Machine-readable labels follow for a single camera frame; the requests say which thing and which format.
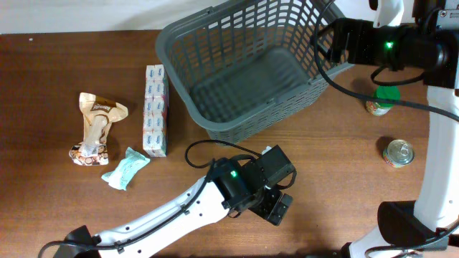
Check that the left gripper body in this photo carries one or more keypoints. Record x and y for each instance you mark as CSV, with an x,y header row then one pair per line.
x,y
274,200

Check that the silver top tin can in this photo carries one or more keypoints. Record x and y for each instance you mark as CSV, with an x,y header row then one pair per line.
x,y
398,153

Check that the grey plastic shopping basket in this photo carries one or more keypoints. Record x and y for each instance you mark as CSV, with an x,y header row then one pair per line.
x,y
243,66

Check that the beige brown snack bag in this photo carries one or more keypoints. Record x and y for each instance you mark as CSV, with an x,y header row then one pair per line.
x,y
98,114

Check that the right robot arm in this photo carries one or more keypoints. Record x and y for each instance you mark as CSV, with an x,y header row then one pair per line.
x,y
406,228

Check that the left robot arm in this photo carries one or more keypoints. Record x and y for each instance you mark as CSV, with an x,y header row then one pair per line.
x,y
233,185

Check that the tissue pack multipack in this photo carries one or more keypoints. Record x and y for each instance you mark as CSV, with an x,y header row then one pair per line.
x,y
155,110

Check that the mint green wrapped packet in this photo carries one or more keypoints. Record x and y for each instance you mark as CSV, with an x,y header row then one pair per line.
x,y
126,170

